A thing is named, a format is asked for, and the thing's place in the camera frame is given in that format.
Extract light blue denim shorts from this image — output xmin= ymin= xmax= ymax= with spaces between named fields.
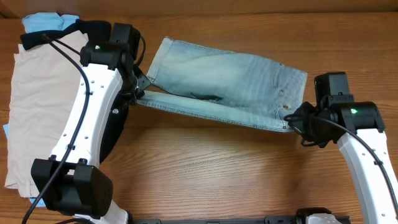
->
xmin=137 ymin=37 xmax=307 ymax=133

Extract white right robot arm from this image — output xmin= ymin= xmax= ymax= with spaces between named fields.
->
xmin=284 ymin=72 xmax=397 ymax=223

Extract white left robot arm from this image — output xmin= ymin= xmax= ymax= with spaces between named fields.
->
xmin=30 ymin=23 xmax=150 ymax=223

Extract black garment with logo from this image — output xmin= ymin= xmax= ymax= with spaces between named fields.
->
xmin=21 ymin=19 xmax=128 ymax=163

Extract beige shorts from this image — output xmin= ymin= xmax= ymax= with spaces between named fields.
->
xmin=5 ymin=44 xmax=81 ymax=198

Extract light blue garment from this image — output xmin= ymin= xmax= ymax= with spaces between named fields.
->
xmin=3 ymin=12 xmax=80 ymax=207

